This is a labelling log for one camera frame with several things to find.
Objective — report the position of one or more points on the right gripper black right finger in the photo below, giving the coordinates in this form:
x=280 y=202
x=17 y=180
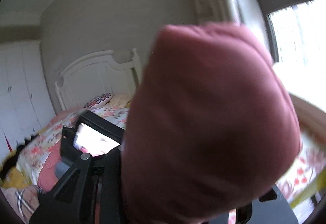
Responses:
x=271 y=208

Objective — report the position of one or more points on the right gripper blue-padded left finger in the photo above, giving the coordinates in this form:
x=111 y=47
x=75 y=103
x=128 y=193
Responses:
x=89 y=192

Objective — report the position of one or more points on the pink quilted comforter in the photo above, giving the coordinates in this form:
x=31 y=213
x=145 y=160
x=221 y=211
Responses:
x=210 y=128

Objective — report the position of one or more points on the patterned round cushion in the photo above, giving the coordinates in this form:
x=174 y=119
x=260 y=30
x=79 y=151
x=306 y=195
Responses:
x=99 y=101

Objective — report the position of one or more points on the yellow pillow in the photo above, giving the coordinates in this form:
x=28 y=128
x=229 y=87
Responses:
x=119 y=101

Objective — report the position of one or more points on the white wooden headboard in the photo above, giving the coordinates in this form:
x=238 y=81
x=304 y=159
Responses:
x=95 y=74

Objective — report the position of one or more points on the plaid pink cloth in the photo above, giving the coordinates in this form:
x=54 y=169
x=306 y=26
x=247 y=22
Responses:
x=23 y=201

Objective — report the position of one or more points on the floral bed sheet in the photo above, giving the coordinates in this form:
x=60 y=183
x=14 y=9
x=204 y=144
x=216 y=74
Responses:
x=36 y=163

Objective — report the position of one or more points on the white wardrobe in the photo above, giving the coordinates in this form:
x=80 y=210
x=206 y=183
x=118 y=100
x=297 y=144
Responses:
x=26 y=107

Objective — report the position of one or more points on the window with dark frame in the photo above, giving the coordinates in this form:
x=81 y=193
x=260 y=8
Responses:
x=296 y=34

